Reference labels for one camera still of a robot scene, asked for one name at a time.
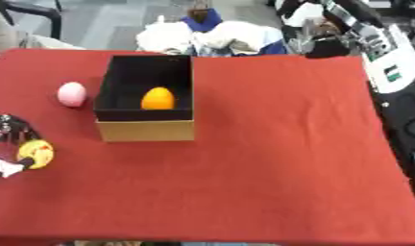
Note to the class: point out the cardboard box with black inside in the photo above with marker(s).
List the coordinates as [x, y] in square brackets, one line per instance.
[144, 96]

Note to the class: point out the pink egg-shaped toy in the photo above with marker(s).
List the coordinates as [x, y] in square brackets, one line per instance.
[71, 93]

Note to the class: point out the white and blue bag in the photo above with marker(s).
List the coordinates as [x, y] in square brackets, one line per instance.
[211, 36]

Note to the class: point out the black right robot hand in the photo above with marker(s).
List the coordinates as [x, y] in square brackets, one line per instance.
[327, 48]

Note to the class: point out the orange egg-shaped toy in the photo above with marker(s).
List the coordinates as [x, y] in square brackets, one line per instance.
[157, 99]

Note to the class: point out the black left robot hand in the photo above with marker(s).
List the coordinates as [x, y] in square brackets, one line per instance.
[6, 129]

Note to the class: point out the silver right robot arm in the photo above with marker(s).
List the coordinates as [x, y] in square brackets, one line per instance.
[379, 44]

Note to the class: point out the yellow round toy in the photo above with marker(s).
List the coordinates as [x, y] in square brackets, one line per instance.
[37, 153]

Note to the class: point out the black chair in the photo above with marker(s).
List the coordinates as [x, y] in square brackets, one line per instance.
[31, 12]

